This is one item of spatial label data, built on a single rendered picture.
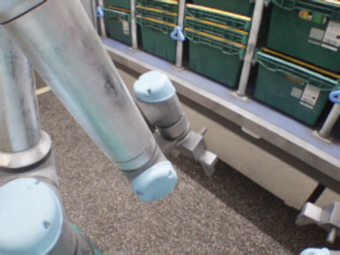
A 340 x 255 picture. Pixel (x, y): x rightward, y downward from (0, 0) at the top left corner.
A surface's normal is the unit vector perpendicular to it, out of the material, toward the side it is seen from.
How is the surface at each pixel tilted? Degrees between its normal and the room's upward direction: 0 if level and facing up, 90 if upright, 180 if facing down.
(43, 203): 8
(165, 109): 90
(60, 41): 89
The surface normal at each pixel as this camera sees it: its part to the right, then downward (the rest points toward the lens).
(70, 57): 0.54, 0.52
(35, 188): 0.09, -0.70
